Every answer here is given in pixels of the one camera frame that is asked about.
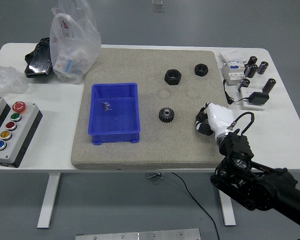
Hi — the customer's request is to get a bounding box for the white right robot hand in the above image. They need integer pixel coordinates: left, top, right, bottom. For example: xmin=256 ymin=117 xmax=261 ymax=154
xmin=194 ymin=101 xmax=238 ymax=142

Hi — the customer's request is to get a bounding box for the large black gear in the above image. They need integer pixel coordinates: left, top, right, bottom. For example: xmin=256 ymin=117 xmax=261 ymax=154
xmin=158 ymin=107 xmax=176 ymax=124

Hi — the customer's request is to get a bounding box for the small black hex nut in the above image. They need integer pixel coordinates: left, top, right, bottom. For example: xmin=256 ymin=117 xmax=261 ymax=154
xmin=194 ymin=63 xmax=211 ymax=77

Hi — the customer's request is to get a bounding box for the large black hex nut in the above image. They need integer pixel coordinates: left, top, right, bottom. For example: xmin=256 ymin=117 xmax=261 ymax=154
xmin=164 ymin=68 xmax=182 ymax=87

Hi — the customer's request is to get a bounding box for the blue plastic box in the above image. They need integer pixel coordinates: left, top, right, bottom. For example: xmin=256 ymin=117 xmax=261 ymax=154
xmin=86 ymin=82 xmax=142 ymax=146

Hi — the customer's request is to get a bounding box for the grey button control box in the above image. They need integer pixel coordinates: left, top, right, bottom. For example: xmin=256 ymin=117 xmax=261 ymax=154
xmin=0 ymin=101 xmax=44 ymax=169

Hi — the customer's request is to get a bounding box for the white power socket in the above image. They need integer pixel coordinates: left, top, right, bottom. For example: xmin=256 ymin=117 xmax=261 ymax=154
xmin=240 ymin=87 xmax=267 ymax=111

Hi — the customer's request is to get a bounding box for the black plug adapter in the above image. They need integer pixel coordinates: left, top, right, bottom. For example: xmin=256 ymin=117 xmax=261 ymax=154
xmin=247 ymin=91 xmax=270 ymax=106

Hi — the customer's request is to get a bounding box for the white circuit breaker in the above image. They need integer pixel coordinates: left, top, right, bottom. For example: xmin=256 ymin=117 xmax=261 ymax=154
xmin=220 ymin=61 xmax=246 ymax=86

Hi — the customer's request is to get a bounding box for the flat white carton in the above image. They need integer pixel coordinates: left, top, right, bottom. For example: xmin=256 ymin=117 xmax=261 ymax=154
xmin=219 ymin=50 xmax=247 ymax=65

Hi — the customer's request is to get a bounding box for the grey-brown mat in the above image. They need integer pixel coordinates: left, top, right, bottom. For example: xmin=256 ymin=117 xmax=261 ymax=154
xmin=70 ymin=48 xmax=238 ymax=171

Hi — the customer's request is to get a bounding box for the white table leg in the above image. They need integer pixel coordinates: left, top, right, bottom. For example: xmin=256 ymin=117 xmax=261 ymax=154
xmin=36 ymin=172 xmax=61 ymax=229
xmin=218 ymin=190 xmax=237 ymax=227

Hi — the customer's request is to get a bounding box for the silver metal plate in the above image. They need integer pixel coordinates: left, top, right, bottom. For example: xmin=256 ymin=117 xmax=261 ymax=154
xmin=75 ymin=228 xmax=202 ymax=240

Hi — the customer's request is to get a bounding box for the translucent white plastic bag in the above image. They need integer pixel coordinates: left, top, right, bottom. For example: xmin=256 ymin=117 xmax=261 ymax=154
xmin=49 ymin=0 xmax=102 ymax=85

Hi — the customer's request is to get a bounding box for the glossy black package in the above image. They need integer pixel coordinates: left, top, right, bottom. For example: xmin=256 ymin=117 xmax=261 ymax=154
xmin=24 ymin=37 xmax=54 ymax=79

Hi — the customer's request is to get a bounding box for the clear bubble wrap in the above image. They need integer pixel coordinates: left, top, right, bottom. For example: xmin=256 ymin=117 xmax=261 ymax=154
xmin=0 ymin=65 xmax=30 ymax=95

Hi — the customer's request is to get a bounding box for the black adapter cord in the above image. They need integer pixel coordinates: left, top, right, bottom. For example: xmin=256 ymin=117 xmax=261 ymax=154
xmin=222 ymin=79 xmax=250 ymax=105

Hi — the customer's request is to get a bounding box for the black floor cable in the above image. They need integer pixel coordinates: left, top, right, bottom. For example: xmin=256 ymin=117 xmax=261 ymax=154
xmin=171 ymin=172 xmax=221 ymax=240

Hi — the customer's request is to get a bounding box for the metal under-table bracket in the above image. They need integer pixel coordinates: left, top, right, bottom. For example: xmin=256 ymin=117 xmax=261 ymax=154
xmin=144 ymin=172 xmax=165 ymax=180

